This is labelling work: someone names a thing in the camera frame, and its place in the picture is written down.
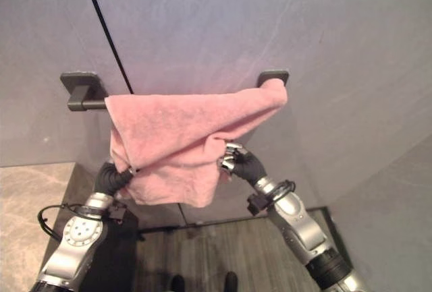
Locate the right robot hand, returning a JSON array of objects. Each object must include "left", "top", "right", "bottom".
[{"left": 218, "top": 142, "right": 267, "bottom": 183}]

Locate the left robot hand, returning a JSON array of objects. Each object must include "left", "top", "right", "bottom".
[{"left": 94, "top": 160, "right": 138, "bottom": 196}]

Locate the pink towel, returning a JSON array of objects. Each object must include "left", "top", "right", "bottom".
[{"left": 104, "top": 80, "right": 288, "bottom": 208}]

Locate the dark grey towel bar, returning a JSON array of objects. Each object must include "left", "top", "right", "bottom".
[{"left": 60, "top": 69, "right": 290, "bottom": 112}]

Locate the right dark robot foot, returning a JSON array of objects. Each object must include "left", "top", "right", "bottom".
[{"left": 224, "top": 271, "right": 238, "bottom": 292}]

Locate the dark robot foot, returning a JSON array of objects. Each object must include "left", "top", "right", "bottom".
[
  {"left": 224, "top": 271, "right": 238, "bottom": 292},
  {"left": 169, "top": 274, "right": 186, "bottom": 292}
]

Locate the left dark robot foot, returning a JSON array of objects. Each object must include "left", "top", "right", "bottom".
[{"left": 169, "top": 274, "right": 186, "bottom": 292}]

